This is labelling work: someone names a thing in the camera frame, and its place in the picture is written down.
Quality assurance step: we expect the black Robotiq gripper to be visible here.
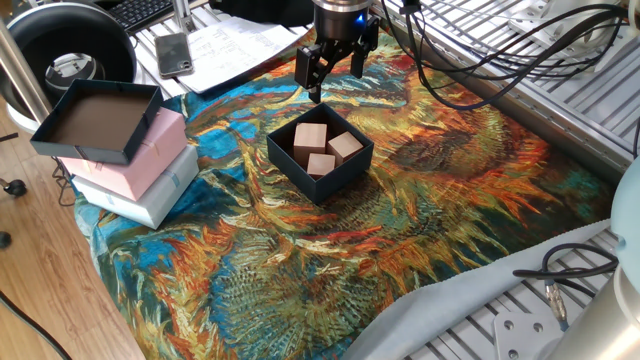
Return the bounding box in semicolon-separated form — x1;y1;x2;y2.
294;4;380;105

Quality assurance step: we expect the light wooden cube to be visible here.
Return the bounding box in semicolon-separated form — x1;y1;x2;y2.
305;152;337;180
293;122;329;169
327;130;365;166

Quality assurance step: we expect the dark blue gift box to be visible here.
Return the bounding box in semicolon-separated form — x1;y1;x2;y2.
266;102;375;206

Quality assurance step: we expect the pink gift box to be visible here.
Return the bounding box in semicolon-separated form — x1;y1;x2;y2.
58;106;189;202

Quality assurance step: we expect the white gift box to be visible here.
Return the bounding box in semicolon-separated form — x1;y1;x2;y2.
71;143;200;230

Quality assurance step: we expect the dark blue box lid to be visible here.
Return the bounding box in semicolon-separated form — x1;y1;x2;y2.
29;78;165;166

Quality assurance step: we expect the black fabric bag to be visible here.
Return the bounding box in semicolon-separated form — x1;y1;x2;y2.
208;0;317;29

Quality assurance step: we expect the white printed paper sheet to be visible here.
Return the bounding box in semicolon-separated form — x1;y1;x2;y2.
177;16;301;95

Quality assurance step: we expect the black smartphone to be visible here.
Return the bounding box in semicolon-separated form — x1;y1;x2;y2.
153;31;195;79

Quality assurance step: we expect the sunflower painting print cloth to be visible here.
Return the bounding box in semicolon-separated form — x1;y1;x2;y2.
73;27;619;360

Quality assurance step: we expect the black computer keyboard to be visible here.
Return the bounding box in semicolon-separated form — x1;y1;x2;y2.
107;0;176;34

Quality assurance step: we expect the grey perforated metal plate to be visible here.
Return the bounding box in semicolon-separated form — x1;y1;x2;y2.
507;0;629;57

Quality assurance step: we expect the silver metal stand post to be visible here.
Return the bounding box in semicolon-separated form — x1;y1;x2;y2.
172;0;197;34

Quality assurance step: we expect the aluminium table frame rail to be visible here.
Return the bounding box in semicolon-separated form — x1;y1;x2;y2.
372;0;640;186

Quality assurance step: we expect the thin black wire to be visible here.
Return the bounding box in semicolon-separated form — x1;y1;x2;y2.
51;155;77;208

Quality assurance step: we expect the silver aluminium frame post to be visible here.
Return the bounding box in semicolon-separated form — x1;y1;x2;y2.
0;19;51;124

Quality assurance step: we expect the black cable with metal connector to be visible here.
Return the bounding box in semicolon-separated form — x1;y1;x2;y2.
512;243;620;326

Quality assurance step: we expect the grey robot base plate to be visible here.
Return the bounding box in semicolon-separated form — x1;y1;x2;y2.
493;312;566;360

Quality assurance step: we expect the black floor cable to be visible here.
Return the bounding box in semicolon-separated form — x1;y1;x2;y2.
0;289;72;360

